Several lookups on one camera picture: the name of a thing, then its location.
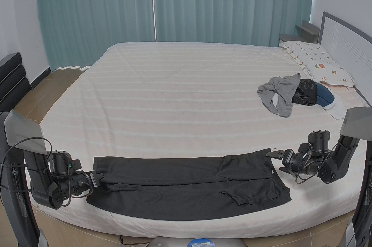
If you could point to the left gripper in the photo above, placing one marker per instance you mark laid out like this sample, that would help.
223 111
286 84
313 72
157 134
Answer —
82 183

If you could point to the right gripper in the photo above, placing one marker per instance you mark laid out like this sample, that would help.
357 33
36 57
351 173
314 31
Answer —
295 164

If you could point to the black T-shirt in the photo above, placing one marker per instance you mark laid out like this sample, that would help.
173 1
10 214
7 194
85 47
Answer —
180 182

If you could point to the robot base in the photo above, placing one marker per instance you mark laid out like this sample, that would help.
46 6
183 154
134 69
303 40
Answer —
194 242

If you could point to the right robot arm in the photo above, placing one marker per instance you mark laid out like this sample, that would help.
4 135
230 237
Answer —
343 158

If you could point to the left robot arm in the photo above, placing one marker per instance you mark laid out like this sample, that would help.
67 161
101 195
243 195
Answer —
40 182

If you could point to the bed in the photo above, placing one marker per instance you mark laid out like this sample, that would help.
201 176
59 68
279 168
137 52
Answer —
174 94

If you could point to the grey garment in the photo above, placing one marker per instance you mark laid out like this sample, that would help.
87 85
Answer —
283 90

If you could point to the black printed garment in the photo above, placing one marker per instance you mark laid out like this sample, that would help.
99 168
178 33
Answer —
306 93

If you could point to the white garment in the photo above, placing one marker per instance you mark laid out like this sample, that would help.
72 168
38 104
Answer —
337 110

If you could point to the dark blue garment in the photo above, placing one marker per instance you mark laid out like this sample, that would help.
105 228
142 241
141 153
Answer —
325 96

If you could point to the white printed pillow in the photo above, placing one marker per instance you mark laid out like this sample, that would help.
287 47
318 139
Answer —
319 61

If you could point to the black chest of drawers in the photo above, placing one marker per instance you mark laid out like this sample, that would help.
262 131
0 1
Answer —
13 83

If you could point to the grey bedside table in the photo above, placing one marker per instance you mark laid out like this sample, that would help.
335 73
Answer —
306 31

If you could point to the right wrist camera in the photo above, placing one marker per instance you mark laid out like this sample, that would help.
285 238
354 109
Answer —
304 149

